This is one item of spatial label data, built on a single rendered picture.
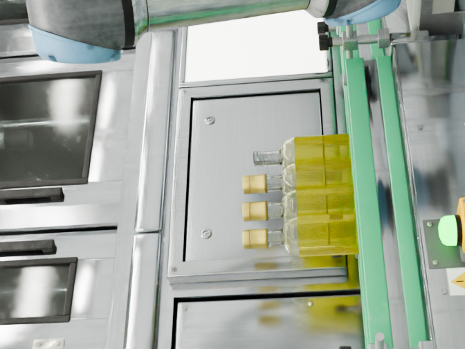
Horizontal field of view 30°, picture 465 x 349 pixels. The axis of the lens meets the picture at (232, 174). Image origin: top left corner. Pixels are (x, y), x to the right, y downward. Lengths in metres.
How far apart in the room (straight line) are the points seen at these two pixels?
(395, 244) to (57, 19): 0.60
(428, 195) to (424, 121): 0.15
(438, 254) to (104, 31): 0.58
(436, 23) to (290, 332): 0.62
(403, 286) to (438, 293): 0.06
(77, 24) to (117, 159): 0.76
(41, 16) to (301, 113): 0.80
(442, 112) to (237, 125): 0.52
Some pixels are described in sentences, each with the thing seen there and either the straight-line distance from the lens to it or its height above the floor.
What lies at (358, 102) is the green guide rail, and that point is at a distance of 1.50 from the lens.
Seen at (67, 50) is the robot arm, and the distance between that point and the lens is 1.16.
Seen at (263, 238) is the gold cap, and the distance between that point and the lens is 1.50.
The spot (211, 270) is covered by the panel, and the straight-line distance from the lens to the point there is 1.63.
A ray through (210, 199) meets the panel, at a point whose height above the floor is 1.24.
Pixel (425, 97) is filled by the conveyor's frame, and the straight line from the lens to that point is 1.49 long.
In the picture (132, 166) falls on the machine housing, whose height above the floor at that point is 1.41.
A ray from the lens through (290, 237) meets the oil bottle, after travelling 1.48.
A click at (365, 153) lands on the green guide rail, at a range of 1.44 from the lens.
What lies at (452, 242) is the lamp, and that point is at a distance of 1.28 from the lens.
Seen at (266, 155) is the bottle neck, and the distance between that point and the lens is 1.60.
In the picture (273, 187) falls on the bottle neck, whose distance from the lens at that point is 1.56.
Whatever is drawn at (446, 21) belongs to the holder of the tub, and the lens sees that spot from 1.62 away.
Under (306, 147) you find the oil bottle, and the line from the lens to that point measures 1.58.
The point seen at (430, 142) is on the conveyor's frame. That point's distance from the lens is 1.43.
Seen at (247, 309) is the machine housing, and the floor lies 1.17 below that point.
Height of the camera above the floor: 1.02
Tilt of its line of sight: 6 degrees up
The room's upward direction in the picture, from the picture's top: 93 degrees counter-clockwise
